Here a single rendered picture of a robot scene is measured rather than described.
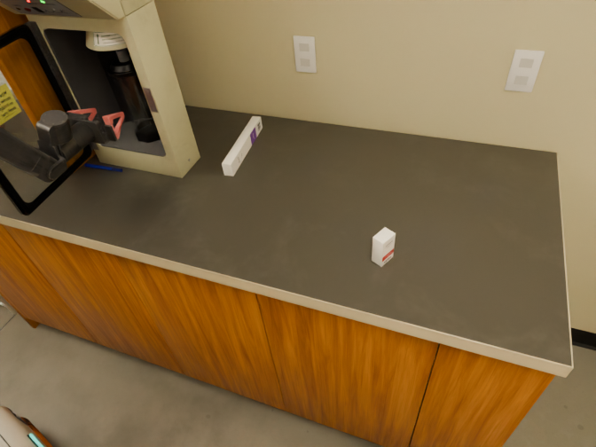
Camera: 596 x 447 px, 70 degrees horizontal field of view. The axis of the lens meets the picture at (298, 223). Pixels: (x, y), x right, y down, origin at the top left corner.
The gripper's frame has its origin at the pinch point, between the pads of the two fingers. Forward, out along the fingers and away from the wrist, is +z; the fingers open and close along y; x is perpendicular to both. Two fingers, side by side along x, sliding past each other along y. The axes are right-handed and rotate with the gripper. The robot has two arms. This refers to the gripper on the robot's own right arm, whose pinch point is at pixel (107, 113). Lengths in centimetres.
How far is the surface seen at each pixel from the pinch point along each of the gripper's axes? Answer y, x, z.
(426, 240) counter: -89, 22, -2
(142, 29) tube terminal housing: -15.1, -20.6, 7.1
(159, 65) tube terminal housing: -15.2, -11.0, 8.9
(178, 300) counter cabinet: -23, 46, -24
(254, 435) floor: -41, 116, -34
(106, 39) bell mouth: -4.0, -18.1, 5.9
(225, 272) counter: -46, 22, -26
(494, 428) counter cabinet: -115, 64, -24
